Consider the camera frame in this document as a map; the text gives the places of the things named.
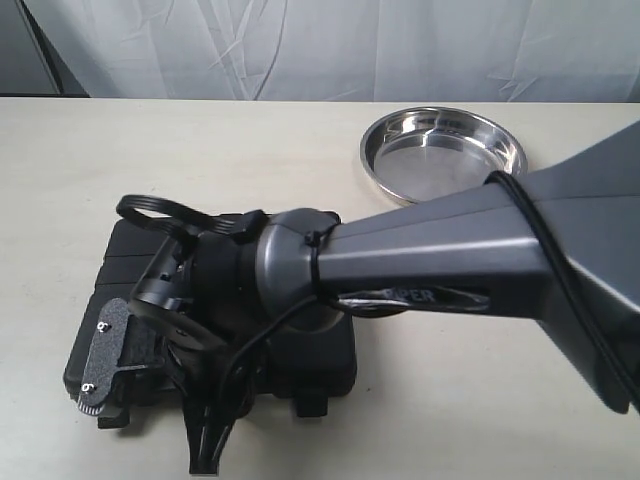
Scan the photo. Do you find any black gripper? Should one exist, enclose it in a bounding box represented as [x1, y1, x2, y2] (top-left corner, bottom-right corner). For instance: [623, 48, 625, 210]
[77, 232, 261, 475]

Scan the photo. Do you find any black plastic tool case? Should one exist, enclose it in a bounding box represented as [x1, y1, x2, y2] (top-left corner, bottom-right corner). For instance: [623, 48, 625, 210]
[63, 220, 357, 418]

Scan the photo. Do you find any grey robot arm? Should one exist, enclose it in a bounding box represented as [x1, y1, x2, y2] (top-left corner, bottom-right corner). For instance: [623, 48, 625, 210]
[63, 124, 639, 475]

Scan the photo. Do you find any round stainless steel tray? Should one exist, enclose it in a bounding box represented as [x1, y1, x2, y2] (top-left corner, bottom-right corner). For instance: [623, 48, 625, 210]
[359, 106, 529, 205]

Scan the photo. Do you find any white backdrop cloth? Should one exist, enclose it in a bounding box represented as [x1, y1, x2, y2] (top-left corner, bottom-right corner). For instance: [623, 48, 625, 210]
[27, 1, 639, 102]

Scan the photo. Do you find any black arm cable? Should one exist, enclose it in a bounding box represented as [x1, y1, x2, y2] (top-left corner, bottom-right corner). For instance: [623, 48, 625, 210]
[199, 170, 640, 451]

